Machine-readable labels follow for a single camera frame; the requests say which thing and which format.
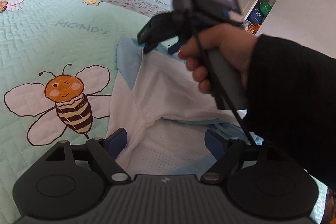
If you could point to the green bag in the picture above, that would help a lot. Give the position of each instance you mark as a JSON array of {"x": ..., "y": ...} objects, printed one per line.
[{"x": 265, "y": 8}]

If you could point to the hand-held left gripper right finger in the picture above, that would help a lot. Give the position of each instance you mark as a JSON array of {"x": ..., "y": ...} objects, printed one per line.
[{"x": 214, "y": 144}]

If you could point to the white and blue mesh shirt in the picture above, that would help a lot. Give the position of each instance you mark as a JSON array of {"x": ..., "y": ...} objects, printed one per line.
[{"x": 162, "y": 87}]

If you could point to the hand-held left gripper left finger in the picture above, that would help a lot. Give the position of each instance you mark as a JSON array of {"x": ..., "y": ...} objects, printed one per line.
[{"x": 118, "y": 142}]

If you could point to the person's right hand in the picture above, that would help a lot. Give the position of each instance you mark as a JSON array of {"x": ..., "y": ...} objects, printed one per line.
[{"x": 231, "y": 43}]

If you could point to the blue bag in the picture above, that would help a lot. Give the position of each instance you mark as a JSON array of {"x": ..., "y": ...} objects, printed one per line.
[{"x": 256, "y": 16}]

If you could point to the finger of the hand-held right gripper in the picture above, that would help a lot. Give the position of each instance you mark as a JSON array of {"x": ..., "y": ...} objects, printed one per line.
[
  {"x": 148, "y": 48},
  {"x": 160, "y": 28}
]

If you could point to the green bee-print quilt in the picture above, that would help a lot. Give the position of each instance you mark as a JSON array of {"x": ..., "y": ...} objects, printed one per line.
[{"x": 52, "y": 37}]

